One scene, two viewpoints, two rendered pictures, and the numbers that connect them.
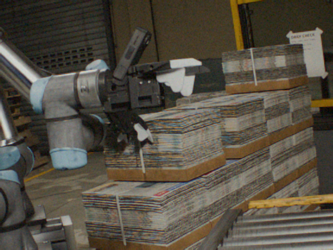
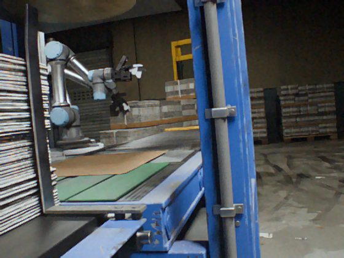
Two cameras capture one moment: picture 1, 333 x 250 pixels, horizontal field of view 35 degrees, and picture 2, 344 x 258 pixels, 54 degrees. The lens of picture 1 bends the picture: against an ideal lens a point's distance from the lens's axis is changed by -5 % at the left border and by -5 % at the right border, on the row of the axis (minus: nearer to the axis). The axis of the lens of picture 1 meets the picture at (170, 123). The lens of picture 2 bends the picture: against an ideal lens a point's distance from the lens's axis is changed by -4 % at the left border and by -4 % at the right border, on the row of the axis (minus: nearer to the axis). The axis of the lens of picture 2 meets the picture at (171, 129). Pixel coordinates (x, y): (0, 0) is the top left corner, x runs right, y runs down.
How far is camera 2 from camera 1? 1.14 m
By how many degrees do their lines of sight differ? 5
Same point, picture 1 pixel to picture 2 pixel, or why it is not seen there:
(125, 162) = (118, 120)
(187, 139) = (144, 110)
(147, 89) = (126, 74)
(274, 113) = (186, 108)
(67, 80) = (101, 70)
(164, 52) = (143, 94)
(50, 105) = (94, 78)
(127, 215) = (118, 139)
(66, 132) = (99, 87)
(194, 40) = (160, 88)
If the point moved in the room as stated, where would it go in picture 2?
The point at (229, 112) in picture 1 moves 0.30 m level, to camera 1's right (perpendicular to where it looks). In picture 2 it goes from (163, 103) to (195, 101)
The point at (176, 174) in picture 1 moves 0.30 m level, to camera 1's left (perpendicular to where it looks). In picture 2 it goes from (139, 124) to (104, 128)
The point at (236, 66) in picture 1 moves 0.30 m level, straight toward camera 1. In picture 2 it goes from (171, 88) to (169, 86)
